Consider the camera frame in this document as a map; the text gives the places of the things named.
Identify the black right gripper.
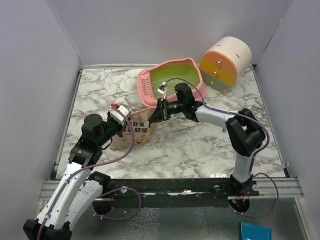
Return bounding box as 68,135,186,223
147,98,185,125

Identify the pink cat litter bag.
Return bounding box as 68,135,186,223
109,108,156,151

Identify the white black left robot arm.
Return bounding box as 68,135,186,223
23,105,131,240

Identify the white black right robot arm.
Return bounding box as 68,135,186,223
148,83,266,196

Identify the pink green litter box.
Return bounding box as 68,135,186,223
137,58,206,108

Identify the orange drawer storage cabinet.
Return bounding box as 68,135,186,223
199,36,252,92

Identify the black base crossbar plate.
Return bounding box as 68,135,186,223
93,178,259,209

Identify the blue card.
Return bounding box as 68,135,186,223
240,221,272,240

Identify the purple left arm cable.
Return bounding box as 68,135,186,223
37,107,142,240

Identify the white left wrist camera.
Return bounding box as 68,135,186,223
110,103,131,126

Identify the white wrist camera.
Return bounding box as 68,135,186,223
157,81,168,100
110,103,131,126

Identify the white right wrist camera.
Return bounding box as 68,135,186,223
157,81,168,100

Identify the aluminium frame rail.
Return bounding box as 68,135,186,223
39,177,304,202

